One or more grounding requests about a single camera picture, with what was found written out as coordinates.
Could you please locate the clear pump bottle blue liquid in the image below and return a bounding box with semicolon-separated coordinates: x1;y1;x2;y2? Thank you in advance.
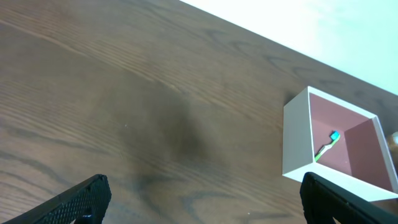
387;132;398;151

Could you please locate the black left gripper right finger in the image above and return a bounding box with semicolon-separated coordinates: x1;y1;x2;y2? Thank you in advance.
300;172;397;224

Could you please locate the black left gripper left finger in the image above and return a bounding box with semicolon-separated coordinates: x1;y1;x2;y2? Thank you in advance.
4;174;111;224

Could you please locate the white box with pink interior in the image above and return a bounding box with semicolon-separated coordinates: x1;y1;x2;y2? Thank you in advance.
282;86;397;202

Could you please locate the green white toothbrush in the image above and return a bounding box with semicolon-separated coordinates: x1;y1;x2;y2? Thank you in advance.
315;131;341;162

